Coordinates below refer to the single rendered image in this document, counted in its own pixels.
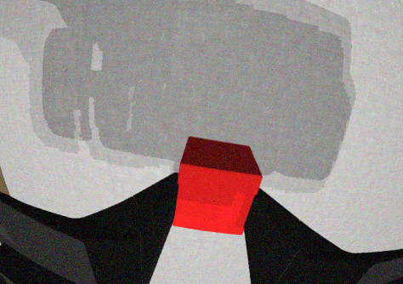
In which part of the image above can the red cube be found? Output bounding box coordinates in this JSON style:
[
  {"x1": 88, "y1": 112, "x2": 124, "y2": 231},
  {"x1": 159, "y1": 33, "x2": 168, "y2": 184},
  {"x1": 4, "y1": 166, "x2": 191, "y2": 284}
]
[{"x1": 172, "y1": 136, "x2": 263, "y2": 236}]

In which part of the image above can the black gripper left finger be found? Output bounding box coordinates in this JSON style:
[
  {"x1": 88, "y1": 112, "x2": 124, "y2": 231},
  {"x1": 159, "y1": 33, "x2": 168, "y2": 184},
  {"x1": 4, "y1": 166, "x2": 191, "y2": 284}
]
[{"x1": 0, "y1": 173, "x2": 179, "y2": 284}]

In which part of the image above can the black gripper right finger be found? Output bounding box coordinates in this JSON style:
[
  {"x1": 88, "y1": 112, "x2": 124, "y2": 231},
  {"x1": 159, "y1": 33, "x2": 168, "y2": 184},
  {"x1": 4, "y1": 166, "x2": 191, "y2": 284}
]
[{"x1": 243, "y1": 188, "x2": 403, "y2": 284}]

